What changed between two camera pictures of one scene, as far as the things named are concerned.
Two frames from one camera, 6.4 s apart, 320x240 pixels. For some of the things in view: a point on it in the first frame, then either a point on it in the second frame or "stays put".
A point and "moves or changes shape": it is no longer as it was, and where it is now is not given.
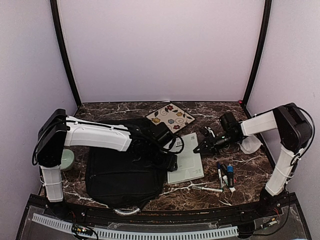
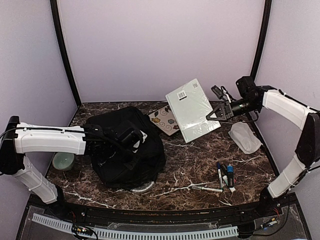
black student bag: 127,180 moves or changes shape
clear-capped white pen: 208,188 stays put
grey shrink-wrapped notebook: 189,164 -> 190,107
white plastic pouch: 250,144 stays put
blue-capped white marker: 219,171 stays put
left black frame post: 57,24 stays put
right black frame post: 261,51 stays put
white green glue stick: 226,180 stays put
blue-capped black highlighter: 230,174 stays put
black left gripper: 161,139 -> 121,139
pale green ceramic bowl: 67,159 stays put
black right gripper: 211,144 -> 223,107
